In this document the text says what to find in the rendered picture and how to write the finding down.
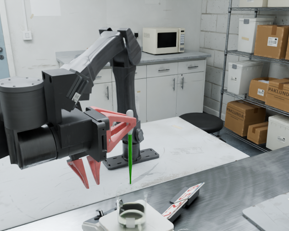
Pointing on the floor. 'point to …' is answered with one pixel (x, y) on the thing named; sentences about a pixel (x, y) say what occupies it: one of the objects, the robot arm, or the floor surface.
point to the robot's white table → (67, 178)
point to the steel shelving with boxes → (281, 140)
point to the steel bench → (206, 194)
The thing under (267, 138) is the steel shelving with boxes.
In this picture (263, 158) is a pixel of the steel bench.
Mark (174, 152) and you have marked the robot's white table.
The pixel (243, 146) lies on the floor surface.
